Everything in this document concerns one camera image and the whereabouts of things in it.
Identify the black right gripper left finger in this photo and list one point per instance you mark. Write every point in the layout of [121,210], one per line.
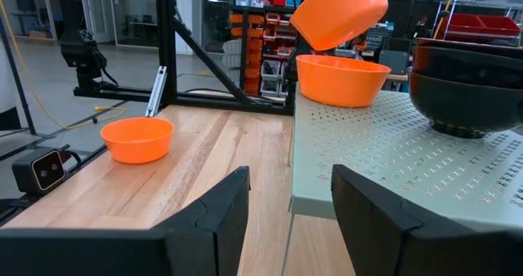
[122,251]

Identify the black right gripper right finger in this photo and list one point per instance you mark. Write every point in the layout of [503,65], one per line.
[408,251]

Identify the orange plastic mini bowl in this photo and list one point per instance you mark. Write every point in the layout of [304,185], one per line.
[339,86]
[339,14]
[137,145]

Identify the green perforated metal shelf riser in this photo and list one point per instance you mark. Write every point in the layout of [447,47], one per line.
[367,153]

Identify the black bowl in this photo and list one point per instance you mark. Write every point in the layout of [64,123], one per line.
[461,108]
[470,69]

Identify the silver aluminium bar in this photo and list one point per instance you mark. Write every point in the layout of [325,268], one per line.
[157,90]

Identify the dark grey equipment box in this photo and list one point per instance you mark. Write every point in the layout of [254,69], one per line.
[393,61]

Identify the black backdrop stand pole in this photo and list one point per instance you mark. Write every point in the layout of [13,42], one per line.
[16,80]

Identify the metal rack with red bins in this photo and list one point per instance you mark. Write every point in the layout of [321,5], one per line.
[466,23]

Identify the small parts bin rack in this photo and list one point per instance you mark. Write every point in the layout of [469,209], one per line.
[253,43]

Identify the black table-level camera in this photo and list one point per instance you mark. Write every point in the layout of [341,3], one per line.
[41,172]

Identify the black aluminium rig frame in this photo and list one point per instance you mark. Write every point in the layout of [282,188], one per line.
[165,43]

